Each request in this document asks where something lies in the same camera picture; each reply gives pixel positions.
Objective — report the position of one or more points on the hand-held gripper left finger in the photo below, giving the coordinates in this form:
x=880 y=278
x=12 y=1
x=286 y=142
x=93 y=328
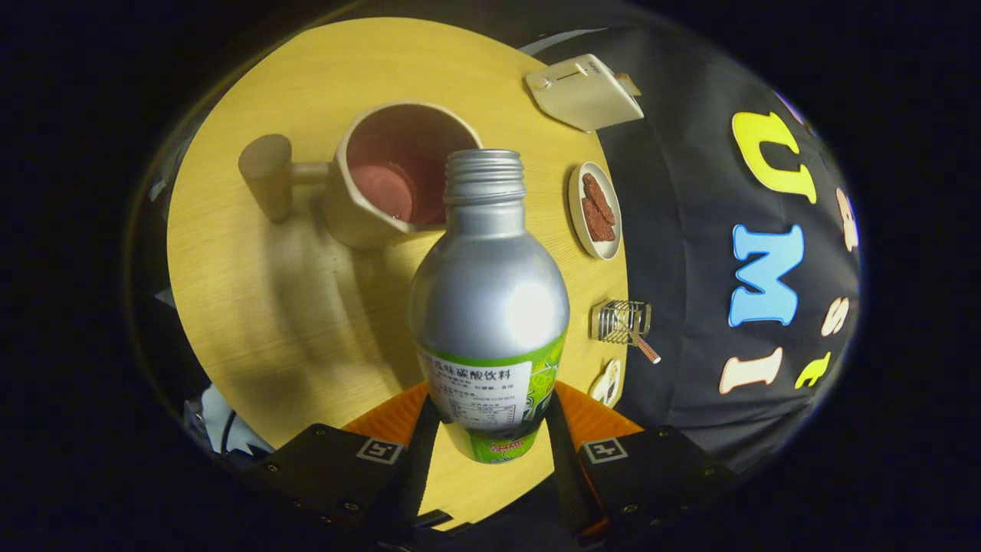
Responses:
x=414 y=475

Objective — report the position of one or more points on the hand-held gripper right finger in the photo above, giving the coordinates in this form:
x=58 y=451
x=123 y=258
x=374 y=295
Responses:
x=571 y=479

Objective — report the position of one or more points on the silver juice bottle green label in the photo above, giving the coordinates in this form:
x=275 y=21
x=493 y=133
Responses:
x=488 y=299

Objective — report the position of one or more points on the white divided dish with grains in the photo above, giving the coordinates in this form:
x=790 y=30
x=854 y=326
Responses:
x=609 y=383

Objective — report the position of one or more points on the clear square holder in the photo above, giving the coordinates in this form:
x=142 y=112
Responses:
x=617 y=320

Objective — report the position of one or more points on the black backdrop cloth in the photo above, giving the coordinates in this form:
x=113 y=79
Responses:
x=690 y=307

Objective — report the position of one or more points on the wooden table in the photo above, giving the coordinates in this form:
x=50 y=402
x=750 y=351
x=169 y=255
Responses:
x=268 y=307

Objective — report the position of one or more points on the white round plate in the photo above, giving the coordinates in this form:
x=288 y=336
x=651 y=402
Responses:
x=582 y=222

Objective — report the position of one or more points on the brown meat slices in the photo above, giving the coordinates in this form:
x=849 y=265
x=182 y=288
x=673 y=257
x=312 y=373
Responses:
x=599 y=208

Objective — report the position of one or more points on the white toaster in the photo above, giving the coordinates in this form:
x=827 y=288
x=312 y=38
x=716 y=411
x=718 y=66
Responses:
x=586 y=96

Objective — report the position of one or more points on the toast slice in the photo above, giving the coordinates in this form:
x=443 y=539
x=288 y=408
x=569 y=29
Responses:
x=628 y=83

